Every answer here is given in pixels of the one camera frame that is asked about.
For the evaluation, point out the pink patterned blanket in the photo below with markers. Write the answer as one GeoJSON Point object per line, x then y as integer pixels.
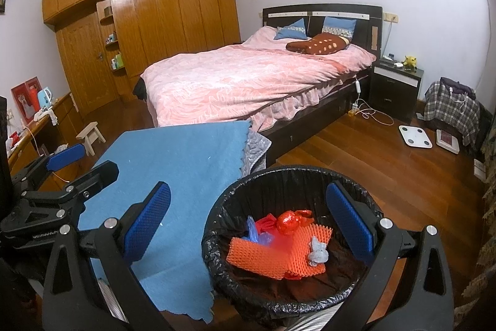
{"type": "Point", "coordinates": [240, 83]}

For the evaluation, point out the wooden door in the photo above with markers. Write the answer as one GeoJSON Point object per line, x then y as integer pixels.
{"type": "Point", "coordinates": [83, 63]}

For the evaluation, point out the blue pillow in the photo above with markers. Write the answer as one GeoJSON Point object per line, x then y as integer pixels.
{"type": "Point", "coordinates": [290, 31]}
{"type": "Point", "coordinates": [341, 24]}

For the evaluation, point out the white bathroom scale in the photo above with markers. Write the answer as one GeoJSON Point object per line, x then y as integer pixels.
{"type": "Point", "coordinates": [415, 136]}

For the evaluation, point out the red poster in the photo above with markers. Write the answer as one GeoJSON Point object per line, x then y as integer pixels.
{"type": "Point", "coordinates": [19, 98]}

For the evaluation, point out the black cloth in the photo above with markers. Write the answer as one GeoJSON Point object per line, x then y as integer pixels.
{"type": "Point", "coordinates": [139, 88]}

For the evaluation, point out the dark wooden bed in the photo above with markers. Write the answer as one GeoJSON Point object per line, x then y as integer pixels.
{"type": "Point", "coordinates": [366, 24]}

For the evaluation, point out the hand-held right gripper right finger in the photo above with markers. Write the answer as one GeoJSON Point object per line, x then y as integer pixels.
{"type": "Point", "coordinates": [348, 222]}

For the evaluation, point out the red white scale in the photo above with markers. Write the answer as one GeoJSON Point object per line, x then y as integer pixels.
{"type": "Point", "coordinates": [446, 140]}

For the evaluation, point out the wooden wardrobe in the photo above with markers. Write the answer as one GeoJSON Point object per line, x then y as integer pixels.
{"type": "Point", "coordinates": [174, 13]}

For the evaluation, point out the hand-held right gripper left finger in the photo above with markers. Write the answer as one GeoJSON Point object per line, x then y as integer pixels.
{"type": "Point", "coordinates": [149, 220]}

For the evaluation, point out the yellow power strip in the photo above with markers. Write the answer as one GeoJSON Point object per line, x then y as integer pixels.
{"type": "Point", "coordinates": [352, 114]}

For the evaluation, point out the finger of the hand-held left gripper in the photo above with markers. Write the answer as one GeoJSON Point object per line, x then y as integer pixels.
{"type": "Point", "coordinates": [99, 178]}
{"type": "Point", "coordinates": [66, 156]}

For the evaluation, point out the dark garment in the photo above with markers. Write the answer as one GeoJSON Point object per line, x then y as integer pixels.
{"type": "Point", "coordinates": [457, 86]}

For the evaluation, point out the black lined trash bin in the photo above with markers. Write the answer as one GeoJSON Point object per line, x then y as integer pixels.
{"type": "Point", "coordinates": [228, 207]}

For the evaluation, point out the small white wooden stool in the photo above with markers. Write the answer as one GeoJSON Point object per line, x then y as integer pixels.
{"type": "Point", "coordinates": [90, 130]}

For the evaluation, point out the orange foam net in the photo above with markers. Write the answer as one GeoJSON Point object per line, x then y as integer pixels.
{"type": "Point", "coordinates": [267, 257]}

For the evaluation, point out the light blue kettle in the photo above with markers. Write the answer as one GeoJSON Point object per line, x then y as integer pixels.
{"type": "Point", "coordinates": [45, 97]}

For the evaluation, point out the brown dotted pillow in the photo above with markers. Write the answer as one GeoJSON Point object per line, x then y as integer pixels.
{"type": "Point", "coordinates": [317, 45]}

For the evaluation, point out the white crumpled rag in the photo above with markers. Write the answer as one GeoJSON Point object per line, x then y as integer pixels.
{"type": "Point", "coordinates": [61, 149]}

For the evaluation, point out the wooden desk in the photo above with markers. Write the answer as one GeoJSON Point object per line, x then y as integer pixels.
{"type": "Point", "coordinates": [66, 110]}

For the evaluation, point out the green container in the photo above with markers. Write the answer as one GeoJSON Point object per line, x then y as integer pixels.
{"type": "Point", "coordinates": [119, 61]}

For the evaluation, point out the blue table cloth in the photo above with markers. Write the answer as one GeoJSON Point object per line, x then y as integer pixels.
{"type": "Point", "coordinates": [174, 160]}

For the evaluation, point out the plaid cloth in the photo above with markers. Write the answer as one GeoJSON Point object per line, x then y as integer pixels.
{"type": "Point", "coordinates": [445, 106]}

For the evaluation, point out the grey wrapper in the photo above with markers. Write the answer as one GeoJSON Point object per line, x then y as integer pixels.
{"type": "Point", "coordinates": [318, 253]}

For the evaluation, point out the red thermos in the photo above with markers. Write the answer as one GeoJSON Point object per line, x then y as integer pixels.
{"type": "Point", "coordinates": [33, 98]}

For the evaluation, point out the patterned curtain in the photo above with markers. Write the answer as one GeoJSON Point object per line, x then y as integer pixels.
{"type": "Point", "coordinates": [486, 238]}

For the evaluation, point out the grey quilted cloth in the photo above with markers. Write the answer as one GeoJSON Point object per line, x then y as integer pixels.
{"type": "Point", "coordinates": [255, 148]}

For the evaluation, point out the black white nightstand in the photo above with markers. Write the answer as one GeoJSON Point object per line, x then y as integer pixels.
{"type": "Point", "coordinates": [393, 98]}

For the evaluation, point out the red shiny foil wrapper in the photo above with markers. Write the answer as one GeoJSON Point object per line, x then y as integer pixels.
{"type": "Point", "coordinates": [287, 222]}

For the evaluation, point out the white low wall outlet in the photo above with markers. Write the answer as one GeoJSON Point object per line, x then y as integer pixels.
{"type": "Point", "coordinates": [479, 170]}

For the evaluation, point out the white wall socket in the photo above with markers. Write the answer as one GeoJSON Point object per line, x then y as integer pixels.
{"type": "Point", "coordinates": [390, 17]}

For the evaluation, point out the white cloth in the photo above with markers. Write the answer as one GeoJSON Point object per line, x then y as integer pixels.
{"type": "Point", "coordinates": [42, 115]}

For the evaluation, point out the yellow plush toy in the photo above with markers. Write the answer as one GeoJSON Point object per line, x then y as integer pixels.
{"type": "Point", "coordinates": [410, 61]}

